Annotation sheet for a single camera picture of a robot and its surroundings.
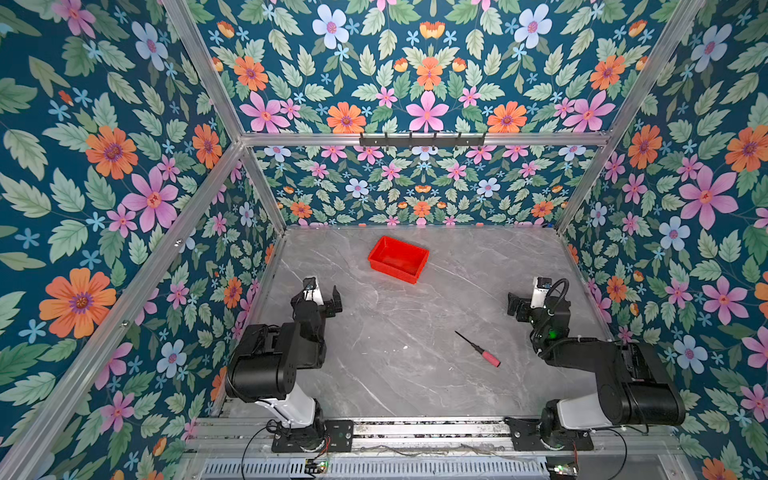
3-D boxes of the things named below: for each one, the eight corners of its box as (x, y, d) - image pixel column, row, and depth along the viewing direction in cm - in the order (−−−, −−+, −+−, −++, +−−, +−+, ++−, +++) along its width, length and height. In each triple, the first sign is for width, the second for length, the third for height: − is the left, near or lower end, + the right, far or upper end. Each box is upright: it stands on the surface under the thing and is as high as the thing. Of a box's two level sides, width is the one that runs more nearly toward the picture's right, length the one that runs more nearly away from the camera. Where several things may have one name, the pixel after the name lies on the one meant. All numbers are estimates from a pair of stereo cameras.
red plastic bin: (366, 267, 110) (364, 259, 106) (384, 240, 119) (384, 232, 115) (416, 287, 104) (416, 279, 101) (432, 257, 113) (432, 249, 109)
